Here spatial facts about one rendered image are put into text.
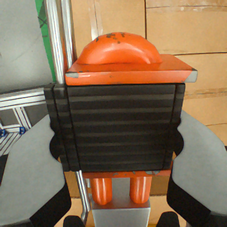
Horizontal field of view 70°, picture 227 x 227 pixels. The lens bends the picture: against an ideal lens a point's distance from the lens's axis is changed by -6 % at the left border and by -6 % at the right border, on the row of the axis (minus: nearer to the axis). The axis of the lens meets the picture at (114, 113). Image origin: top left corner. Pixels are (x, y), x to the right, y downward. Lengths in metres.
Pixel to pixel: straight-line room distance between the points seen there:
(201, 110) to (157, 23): 0.50
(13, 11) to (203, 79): 1.30
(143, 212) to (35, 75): 1.39
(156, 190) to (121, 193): 0.26
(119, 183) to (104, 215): 0.04
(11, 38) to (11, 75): 0.29
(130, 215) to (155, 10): 0.73
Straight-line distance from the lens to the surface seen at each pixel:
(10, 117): 1.51
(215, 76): 0.95
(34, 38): 1.43
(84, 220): 0.24
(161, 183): 0.47
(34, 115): 1.40
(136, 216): 0.21
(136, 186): 0.18
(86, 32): 0.78
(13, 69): 1.56
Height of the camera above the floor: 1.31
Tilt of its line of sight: 61 degrees down
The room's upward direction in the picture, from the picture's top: 178 degrees clockwise
